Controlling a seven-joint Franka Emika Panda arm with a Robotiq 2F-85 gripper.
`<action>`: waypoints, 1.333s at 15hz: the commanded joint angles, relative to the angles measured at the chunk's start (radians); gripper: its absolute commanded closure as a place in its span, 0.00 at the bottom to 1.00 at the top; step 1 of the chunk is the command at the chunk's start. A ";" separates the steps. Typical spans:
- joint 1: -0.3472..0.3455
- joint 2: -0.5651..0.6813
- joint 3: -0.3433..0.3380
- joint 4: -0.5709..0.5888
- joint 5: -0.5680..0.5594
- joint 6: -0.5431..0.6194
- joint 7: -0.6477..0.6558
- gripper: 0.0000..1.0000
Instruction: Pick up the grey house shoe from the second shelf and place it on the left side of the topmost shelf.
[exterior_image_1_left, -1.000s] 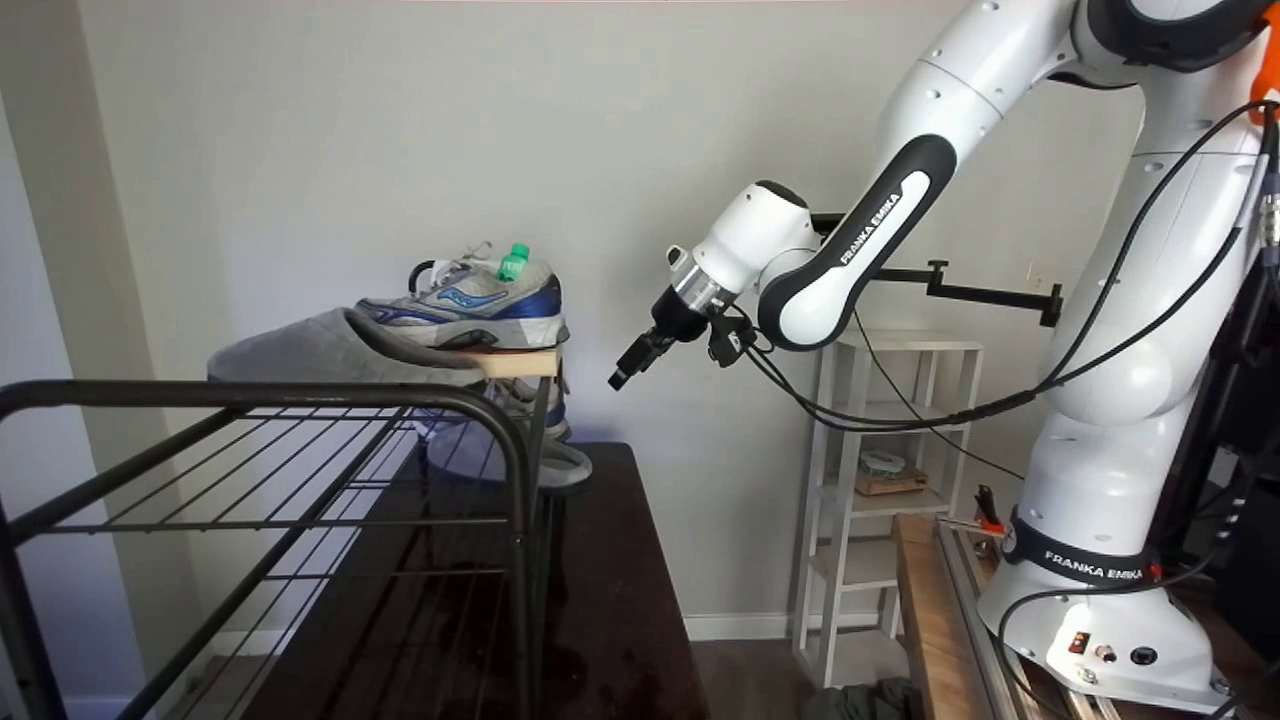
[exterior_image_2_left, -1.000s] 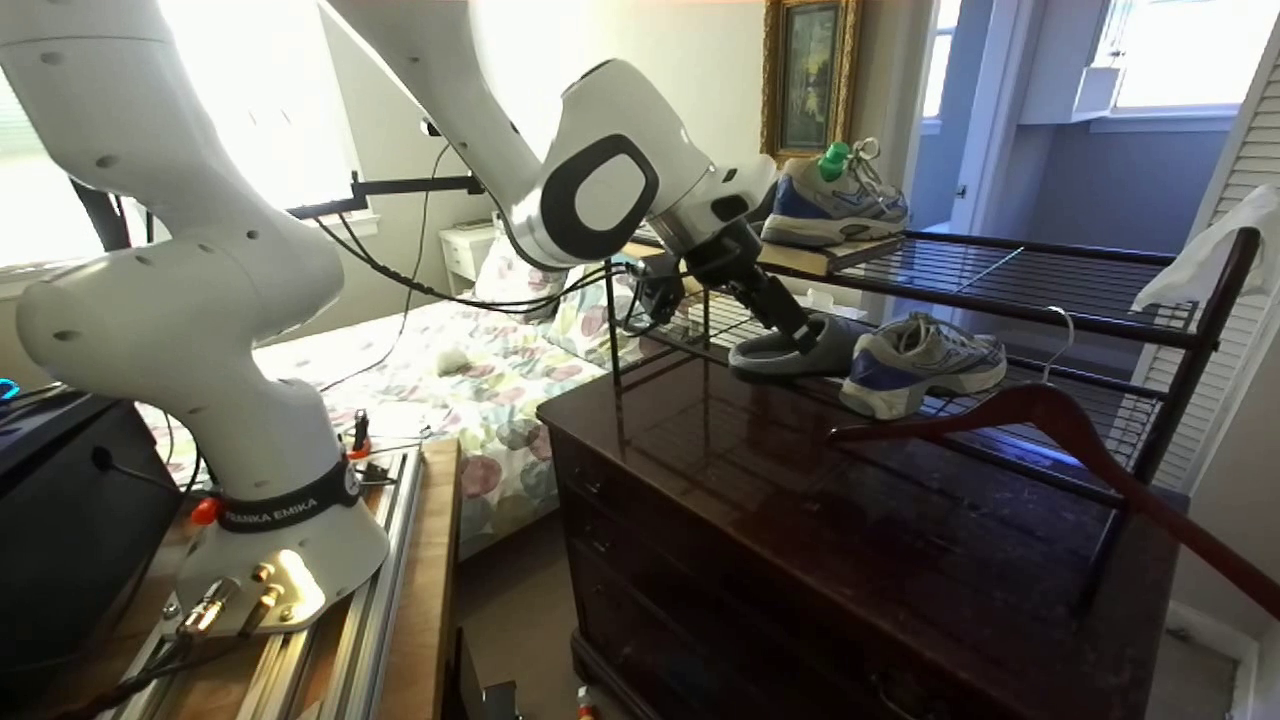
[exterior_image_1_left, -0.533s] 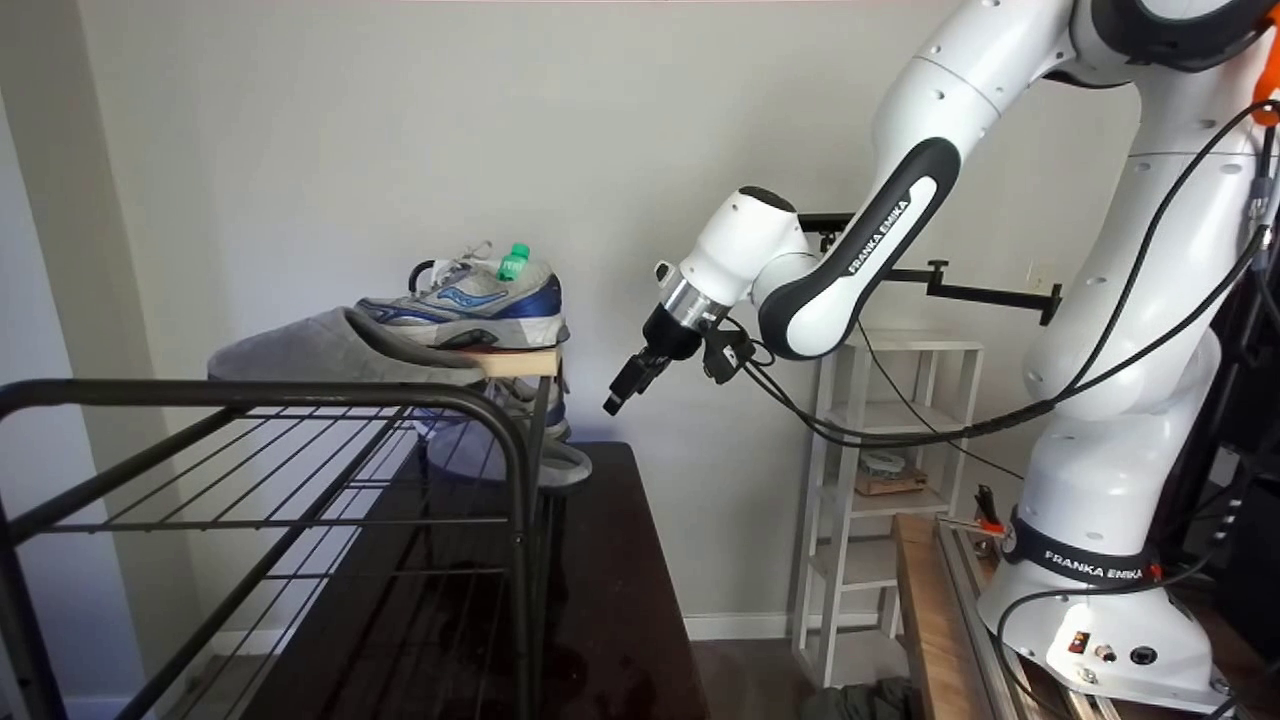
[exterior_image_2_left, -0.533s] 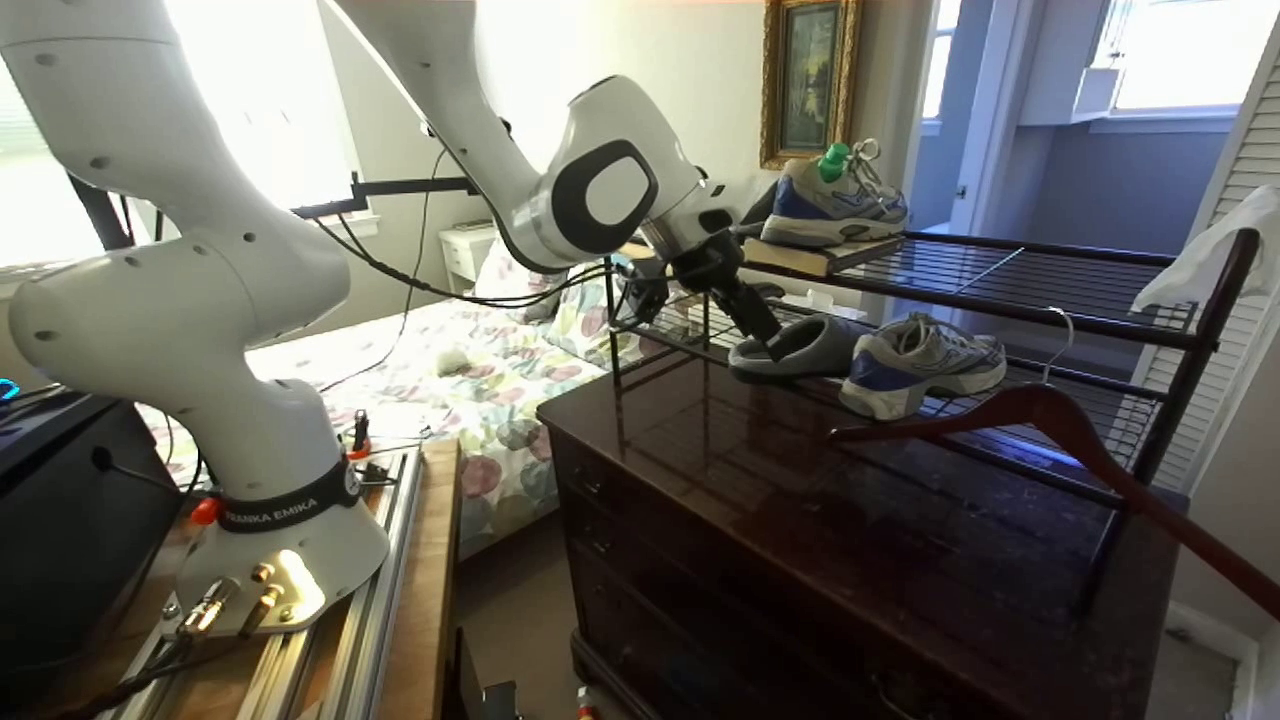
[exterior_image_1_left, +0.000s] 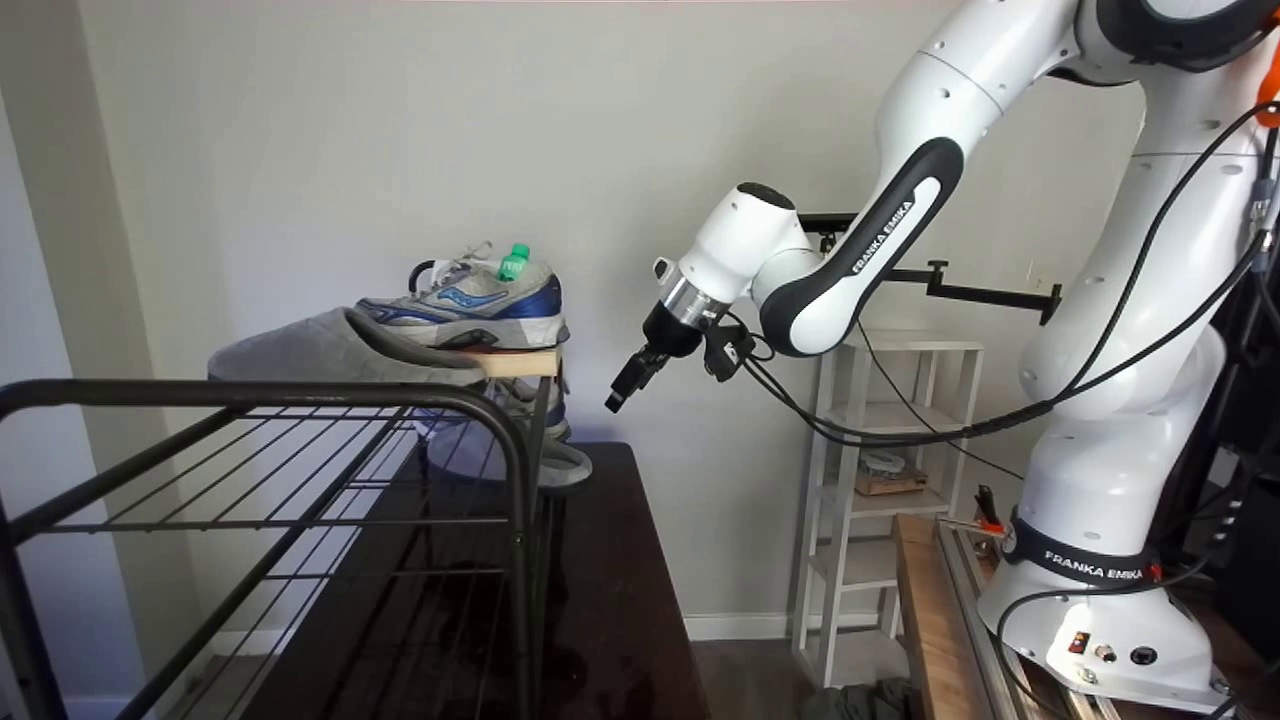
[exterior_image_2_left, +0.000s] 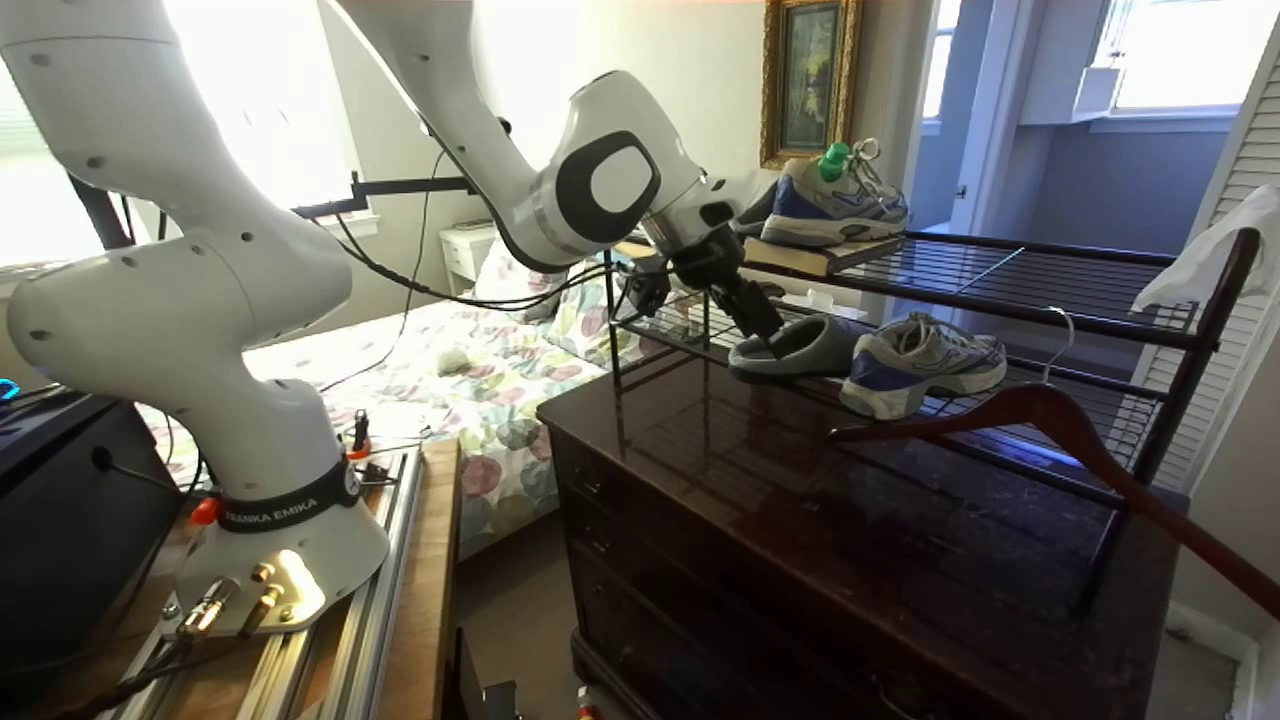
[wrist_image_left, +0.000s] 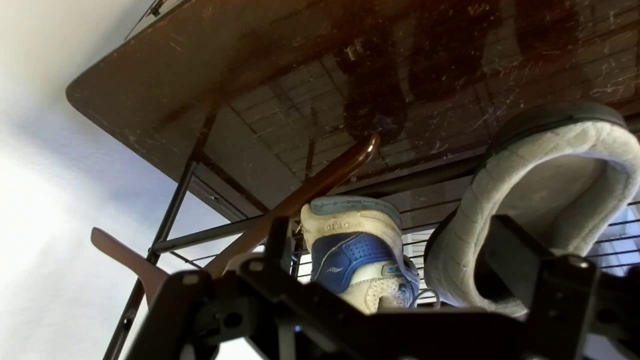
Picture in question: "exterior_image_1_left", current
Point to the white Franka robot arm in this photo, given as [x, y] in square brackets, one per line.
[1107, 443]

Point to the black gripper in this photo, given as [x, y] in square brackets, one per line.
[674, 332]

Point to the red topped clamp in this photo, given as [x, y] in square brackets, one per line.
[989, 514]

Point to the grey and blue sneaker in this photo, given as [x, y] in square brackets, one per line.
[467, 446]
[460, 302]

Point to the black metal shoe rack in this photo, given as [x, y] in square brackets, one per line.
[266, 388]

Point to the wooden robot mounting board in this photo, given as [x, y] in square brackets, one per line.
[933, 626]

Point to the black control box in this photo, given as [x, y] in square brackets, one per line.
[1245, 562]

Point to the dark wooden dresser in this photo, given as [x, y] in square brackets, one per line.
[613, 602]

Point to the brown dish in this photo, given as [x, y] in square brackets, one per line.
[889, 480]

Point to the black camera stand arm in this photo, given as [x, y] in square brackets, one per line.
[986, 288]

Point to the black stereo camera bar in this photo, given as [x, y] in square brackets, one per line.
[824, 223]

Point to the white shelf unit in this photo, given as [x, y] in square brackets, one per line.
[835, 443]

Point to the small green cap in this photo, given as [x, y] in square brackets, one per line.
[515, 261]

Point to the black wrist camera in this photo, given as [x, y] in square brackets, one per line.
[730, 348]

